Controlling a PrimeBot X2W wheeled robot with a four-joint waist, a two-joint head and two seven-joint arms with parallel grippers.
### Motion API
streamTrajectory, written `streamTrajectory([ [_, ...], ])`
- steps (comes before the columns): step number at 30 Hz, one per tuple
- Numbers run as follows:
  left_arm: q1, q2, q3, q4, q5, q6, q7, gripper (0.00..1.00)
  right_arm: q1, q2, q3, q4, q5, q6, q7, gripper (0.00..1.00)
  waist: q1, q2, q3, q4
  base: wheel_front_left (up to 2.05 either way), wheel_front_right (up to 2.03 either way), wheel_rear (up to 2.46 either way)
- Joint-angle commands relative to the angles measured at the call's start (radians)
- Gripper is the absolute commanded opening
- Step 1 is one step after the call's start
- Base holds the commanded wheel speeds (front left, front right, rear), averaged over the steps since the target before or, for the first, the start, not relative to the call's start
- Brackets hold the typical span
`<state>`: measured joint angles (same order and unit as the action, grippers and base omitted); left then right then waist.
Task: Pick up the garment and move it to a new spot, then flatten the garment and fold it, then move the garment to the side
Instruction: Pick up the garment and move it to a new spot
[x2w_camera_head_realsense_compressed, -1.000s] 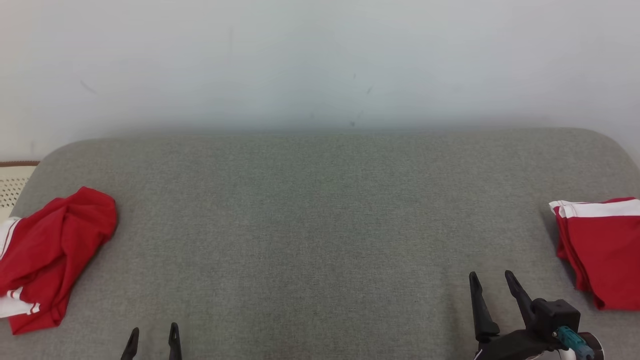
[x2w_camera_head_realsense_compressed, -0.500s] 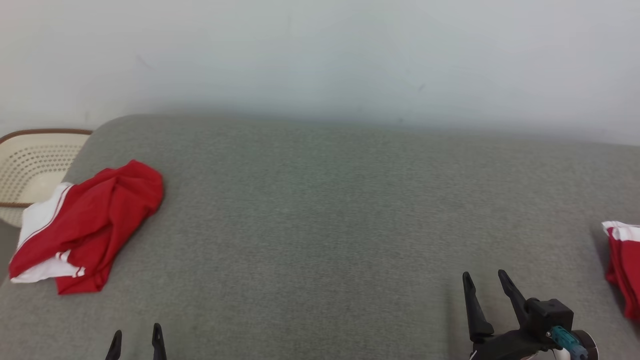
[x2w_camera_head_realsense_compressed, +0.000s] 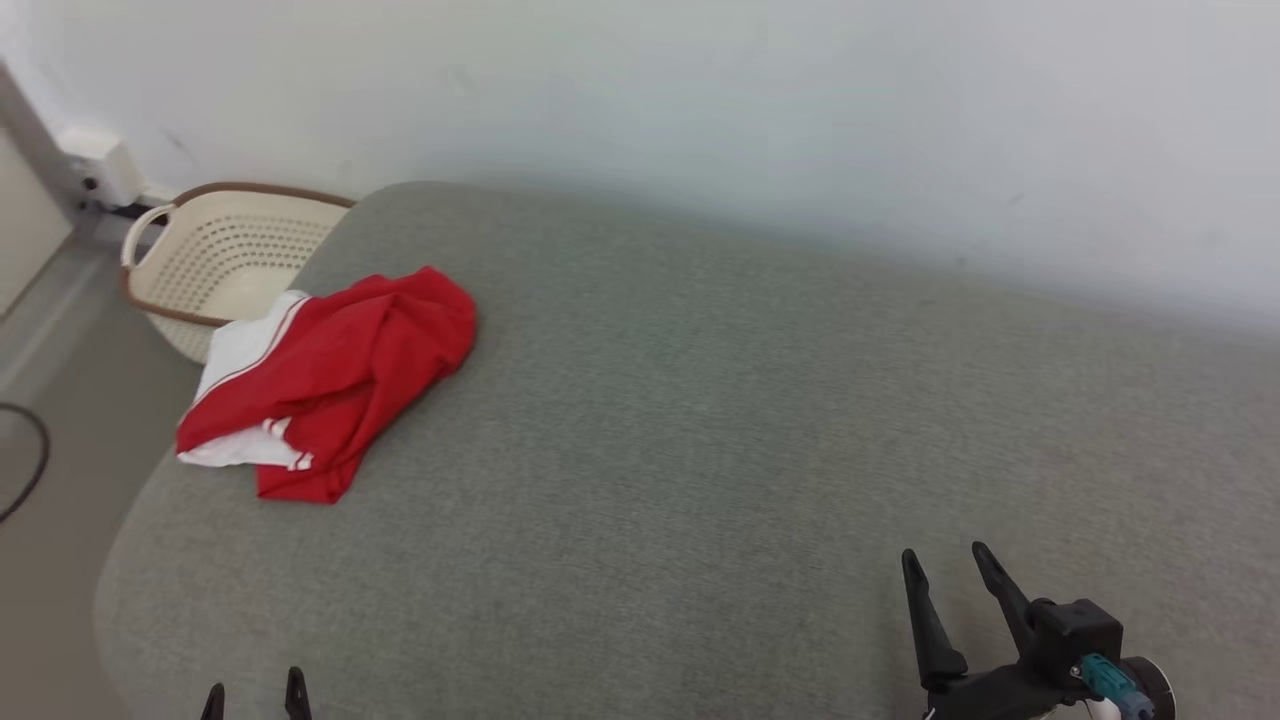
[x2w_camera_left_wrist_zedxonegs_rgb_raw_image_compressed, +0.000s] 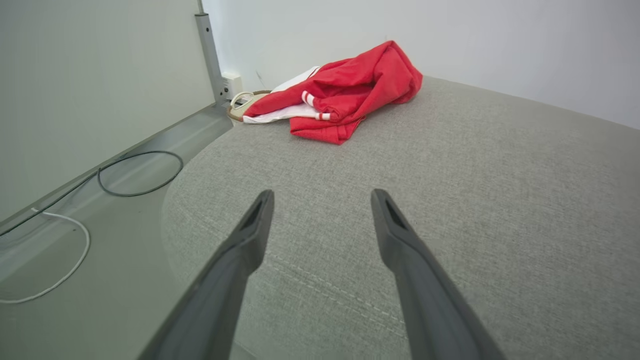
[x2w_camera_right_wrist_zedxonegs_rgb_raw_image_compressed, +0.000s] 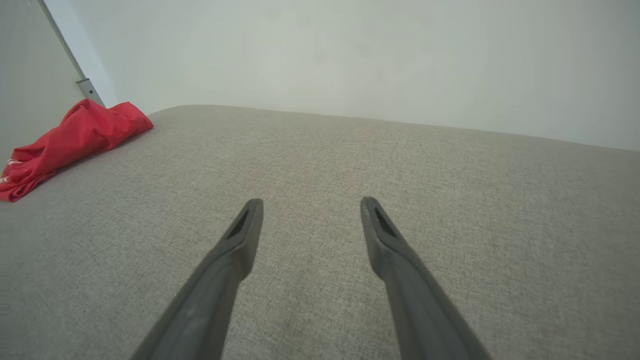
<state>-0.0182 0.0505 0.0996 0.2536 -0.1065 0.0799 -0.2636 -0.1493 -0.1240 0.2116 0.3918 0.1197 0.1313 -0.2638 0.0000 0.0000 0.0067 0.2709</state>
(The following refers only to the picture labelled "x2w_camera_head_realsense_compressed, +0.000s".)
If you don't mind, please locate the white wall box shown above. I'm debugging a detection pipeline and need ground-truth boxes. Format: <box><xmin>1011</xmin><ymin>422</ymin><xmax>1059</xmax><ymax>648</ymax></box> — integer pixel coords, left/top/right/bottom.
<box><xmin>57</xmin><ymin>127</ymin><xmax>146</xmax><ymax>211</ymax></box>

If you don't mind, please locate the cream perforated laundry basket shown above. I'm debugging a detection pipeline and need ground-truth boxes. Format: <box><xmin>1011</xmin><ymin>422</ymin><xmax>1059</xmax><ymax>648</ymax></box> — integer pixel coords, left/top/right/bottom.
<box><xmin>120</xmin><ymin>182</ymin><xmax>357</xmax><ymax>365</ymax></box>

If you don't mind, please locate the beige door panel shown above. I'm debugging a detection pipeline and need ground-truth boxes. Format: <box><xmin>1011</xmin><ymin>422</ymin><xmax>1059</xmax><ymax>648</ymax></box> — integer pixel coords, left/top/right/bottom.
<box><xmin>0</xmin><ymin>125</ymin><xmax>73</xmax><ymax>319</ymax></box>

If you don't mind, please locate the black floor cable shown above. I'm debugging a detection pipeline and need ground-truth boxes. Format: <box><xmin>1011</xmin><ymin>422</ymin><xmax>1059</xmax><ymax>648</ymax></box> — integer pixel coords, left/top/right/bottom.
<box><xmin>0</xmin><ymin>402</ymin><xmax>51</xmax><ymax>525</ymax></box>

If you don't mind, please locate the grey fabric sofa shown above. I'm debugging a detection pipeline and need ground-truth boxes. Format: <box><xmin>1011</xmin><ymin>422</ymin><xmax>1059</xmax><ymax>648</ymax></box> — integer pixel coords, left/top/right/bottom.
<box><xmin>93</xmin><ymin>180</ymin><xmax>1280</xmax><ymax>720</ymax></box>

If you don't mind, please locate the black wall baseboard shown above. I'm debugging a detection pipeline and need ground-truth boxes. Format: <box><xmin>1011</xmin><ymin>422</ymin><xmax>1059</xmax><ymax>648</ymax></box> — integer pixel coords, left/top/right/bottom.
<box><xmin>95</xmin><ymin>198</ymin><xmax>173</xmax><ymax>225</ymax></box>

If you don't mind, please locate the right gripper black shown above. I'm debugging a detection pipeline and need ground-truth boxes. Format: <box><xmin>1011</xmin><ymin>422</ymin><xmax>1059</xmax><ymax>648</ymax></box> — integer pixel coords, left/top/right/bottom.
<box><xmin>901</xmin><ymin>541</ymin><xmax>1096</xmax><ymax>720</ymax></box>

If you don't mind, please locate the red Bulls 23 jersey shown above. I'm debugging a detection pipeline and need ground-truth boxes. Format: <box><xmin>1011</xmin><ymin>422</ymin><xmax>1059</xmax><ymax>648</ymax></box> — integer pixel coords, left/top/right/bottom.
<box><xmin>175</xmin><ymin>265</ymin><xmax>479</xmax><ymax>505</ymax></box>

